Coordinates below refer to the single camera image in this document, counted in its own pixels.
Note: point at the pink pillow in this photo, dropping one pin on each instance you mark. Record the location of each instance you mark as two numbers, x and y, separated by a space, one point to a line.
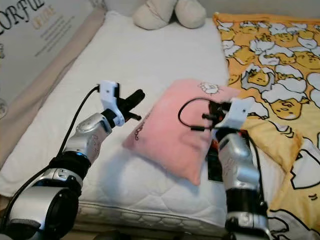
160 140

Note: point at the dark book with red cover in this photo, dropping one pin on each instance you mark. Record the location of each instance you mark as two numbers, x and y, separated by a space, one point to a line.
214 167

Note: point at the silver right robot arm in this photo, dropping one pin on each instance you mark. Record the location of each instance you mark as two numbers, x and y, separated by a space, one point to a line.
237 160

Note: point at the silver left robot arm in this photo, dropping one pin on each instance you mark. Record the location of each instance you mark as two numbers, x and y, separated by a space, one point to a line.
87 140

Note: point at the white quilted mattress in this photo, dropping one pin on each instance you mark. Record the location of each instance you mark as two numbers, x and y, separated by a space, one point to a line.
155 50

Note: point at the yellow cartoon egg blanket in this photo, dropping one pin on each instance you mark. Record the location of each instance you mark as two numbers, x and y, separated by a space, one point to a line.
270 65

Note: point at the beige plush toy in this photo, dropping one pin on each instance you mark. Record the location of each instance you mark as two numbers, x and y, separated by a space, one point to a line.
160 15

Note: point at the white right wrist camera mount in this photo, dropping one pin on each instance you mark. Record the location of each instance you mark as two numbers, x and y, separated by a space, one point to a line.
240 112

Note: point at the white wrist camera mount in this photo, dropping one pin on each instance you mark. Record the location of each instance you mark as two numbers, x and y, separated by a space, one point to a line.
240 112
109 92

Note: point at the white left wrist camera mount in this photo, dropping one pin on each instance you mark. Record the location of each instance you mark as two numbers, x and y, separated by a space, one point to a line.
109 92

